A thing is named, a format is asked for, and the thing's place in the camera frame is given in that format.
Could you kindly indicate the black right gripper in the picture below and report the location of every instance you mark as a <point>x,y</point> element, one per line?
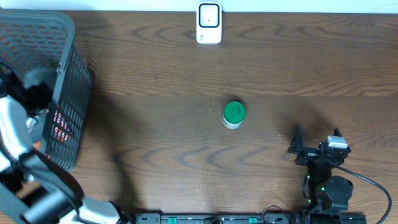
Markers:
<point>308,154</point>

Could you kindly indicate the green-capped white bottle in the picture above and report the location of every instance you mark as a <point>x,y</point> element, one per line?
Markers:
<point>233,114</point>

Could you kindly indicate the orange Top chocolate bar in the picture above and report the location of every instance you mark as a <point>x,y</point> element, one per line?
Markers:
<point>59,131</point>

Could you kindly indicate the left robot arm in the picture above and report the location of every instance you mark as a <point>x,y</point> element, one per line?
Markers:
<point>33,188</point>

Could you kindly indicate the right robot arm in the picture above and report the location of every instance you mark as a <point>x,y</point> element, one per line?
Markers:
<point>326,193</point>

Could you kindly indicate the white barcode scanner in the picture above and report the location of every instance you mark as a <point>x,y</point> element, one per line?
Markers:
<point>209,22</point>

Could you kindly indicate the grey plastic basket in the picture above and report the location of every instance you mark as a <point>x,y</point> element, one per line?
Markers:
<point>39,47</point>

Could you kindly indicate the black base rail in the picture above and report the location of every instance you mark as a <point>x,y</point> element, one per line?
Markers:
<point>271,218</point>

